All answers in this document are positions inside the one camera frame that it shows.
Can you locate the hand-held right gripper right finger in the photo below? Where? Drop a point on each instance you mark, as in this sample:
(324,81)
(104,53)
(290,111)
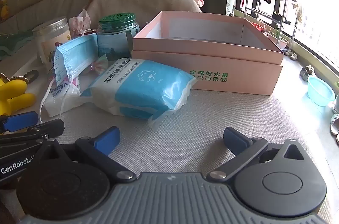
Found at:
(234,140)

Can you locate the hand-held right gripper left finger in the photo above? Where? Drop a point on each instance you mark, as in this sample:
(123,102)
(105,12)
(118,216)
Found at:
(107,140)

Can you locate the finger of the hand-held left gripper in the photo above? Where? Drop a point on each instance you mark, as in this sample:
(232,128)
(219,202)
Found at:
(21,120)
(39,130)

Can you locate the yellow rubber toy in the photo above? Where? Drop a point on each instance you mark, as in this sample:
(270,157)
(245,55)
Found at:
(13,91)

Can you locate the pocket tissue pack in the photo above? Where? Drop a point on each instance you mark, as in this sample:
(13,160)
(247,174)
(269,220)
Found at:
(57,102)

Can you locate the pink cardboard box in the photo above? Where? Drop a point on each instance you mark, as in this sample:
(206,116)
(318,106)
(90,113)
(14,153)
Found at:
(212,73)

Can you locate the blue white cotton towel pack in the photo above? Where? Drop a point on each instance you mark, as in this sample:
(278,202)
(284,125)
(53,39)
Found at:
(148,81)

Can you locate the blue face mask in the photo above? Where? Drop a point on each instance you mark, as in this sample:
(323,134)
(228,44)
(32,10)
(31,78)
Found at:
(74,57)

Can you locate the pale woven seat mat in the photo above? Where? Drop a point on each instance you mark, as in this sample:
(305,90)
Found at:
(198,112)

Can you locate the small candy wrapper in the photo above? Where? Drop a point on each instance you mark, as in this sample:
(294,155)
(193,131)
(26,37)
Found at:
(99,63)

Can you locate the green cloth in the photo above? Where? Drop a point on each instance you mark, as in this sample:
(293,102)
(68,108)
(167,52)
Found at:
(13,43)

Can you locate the clear plastic jar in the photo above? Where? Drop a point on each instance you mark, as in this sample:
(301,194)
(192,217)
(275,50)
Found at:
(50,36)

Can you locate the blue plastic basin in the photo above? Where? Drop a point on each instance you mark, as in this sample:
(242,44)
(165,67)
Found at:
(320,91)

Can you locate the grey shoes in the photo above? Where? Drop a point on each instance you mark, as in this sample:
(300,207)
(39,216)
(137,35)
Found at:
(307,73)

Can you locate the pale green slippers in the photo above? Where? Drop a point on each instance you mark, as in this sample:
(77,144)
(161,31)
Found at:
(335,126)

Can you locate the green lid glass jar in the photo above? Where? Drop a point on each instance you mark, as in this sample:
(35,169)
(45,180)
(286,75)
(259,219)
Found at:
(114,38)

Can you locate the beige slippers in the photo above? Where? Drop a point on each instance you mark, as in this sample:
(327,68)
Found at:
(291,54)

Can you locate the crumpled pink tissue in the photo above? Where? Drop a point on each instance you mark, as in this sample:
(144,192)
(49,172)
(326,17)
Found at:
(79,22)

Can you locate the yellow plush toy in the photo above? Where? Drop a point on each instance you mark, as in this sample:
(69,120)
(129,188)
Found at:
(3,6)

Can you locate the red flowerpot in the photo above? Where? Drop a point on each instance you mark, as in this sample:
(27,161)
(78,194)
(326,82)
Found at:
(258,26)

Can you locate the metal shoe rack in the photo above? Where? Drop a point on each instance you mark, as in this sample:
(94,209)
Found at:
(270,14)

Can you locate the white bag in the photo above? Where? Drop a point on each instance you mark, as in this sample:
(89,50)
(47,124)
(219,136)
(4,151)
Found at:
(231,1)

